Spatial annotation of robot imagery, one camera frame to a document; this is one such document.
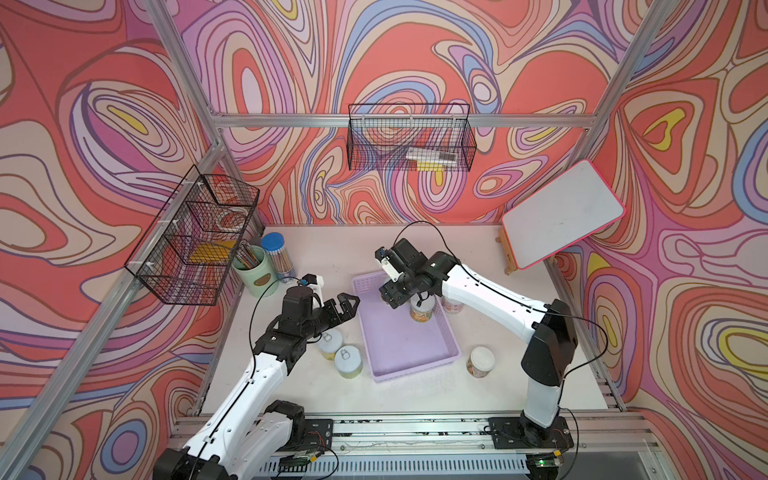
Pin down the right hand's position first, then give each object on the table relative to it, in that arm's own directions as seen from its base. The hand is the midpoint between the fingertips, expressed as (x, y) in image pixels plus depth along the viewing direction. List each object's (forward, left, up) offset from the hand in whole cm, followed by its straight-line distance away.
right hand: (398, 294), depth 83 cm
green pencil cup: (+10, +43, 0) cm, 44 cm away
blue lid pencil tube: (+17, +38, +4) cm, 42 cm away
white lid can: (-1, -8, -9) cm, 12 cm away
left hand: (-4, +13, +2) cm, 14 cm away
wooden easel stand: (+16, -41, -11) cm, 45 cm away
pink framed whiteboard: (+36, -65, -3) cm, 74 cm away
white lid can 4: (-15, +15, -10) cm, 23 cm away
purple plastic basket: (-8, +1, -16) cm, 18 cm away
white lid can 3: (-9, +20, -10) cm, 24 cm away
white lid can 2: (-17, -21, -9) cm, 29 cm away
